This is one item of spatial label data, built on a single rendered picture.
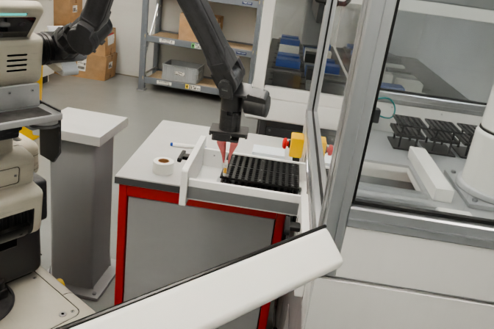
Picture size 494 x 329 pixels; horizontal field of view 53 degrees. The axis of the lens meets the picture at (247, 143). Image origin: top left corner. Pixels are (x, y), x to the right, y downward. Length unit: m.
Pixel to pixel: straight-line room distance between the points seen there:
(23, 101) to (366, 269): 0.94
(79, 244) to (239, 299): 1.85
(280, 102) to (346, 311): 1.36
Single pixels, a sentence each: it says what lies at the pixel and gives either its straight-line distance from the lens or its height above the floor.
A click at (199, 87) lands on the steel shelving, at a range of 5.32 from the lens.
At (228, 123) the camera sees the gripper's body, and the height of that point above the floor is 1.06.
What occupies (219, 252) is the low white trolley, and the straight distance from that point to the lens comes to 1.74.
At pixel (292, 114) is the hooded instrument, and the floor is 0.85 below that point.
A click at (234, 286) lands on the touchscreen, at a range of 0.49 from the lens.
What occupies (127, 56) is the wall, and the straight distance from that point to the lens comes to 6.06.
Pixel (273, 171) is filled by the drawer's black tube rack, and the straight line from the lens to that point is 1.46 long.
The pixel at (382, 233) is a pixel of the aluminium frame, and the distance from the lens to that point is 0.93.
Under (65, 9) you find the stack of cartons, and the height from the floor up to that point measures 0.72.
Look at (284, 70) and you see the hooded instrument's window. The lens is 2.21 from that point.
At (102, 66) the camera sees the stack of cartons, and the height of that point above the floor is 0.16.
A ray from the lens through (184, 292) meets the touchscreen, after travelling 0.46.
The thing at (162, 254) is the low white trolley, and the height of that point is 0.48.
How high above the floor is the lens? 1.47
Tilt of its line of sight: 20 degrees down
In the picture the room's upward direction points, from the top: 8 degrees clockwise
